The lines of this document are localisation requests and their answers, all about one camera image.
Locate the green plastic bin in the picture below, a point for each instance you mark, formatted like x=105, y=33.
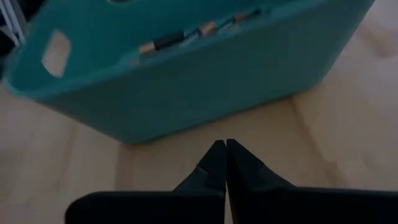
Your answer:
x=186, y=87

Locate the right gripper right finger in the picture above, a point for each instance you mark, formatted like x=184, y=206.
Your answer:
x=295, y=208

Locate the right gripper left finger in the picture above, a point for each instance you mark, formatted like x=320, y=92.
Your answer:
x=155, y=208

